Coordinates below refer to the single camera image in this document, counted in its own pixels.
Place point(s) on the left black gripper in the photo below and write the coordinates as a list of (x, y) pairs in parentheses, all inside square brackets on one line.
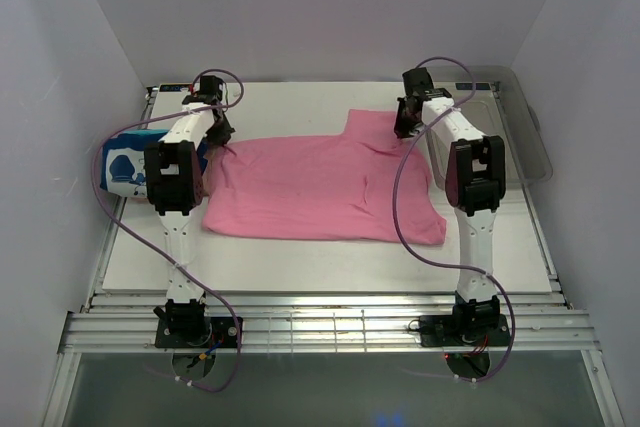
[(223, 136)]

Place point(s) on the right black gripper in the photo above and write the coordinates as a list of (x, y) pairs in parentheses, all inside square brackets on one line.
[(402, 130)]

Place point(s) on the pink t shirt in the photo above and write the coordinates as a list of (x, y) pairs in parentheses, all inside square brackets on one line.
[(361, 184)]

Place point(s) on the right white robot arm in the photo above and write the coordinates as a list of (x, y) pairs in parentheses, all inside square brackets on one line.
[(475, 184)]

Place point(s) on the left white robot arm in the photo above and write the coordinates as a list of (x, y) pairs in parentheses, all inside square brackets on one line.
[(175, 187)]

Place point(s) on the clear plastic bin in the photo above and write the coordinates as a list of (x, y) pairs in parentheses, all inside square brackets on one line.
[(500, 108)]

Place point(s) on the folded blue printed t shirt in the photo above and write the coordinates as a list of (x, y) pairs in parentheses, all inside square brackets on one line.
[(123, 166)]

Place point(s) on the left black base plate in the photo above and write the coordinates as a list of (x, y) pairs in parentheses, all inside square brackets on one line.
[(221, 331)]

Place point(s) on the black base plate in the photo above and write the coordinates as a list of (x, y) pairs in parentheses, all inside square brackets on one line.
[(444, 331), (221, 331)]

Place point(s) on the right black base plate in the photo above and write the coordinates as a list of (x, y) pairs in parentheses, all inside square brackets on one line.
[(444, 331)]

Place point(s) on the aluminium rail frame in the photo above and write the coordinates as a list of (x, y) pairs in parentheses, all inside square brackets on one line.
[(273, 324)]

